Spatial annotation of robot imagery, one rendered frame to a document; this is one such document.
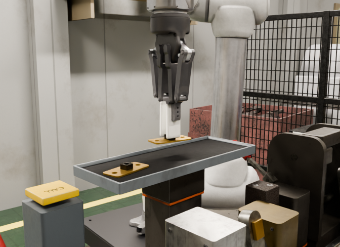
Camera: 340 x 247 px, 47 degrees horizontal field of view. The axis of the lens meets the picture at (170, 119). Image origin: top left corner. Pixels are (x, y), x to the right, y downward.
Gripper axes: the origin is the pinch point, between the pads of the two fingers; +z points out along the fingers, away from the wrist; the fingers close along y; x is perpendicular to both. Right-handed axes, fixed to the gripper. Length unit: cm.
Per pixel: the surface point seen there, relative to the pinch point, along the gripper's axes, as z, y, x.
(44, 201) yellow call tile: 8.0, 9.7, -27.8
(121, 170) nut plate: 7.1, 4.8, -13.1
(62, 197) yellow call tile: 8.2, 9.2, -24.9
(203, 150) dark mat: 7.3, 0.1, 8.5
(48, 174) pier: 94, -279, 53
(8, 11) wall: -47, -291, 30
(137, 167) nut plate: 7.1, 4.4, -9.7
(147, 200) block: 15.9, -0.2, -5.0
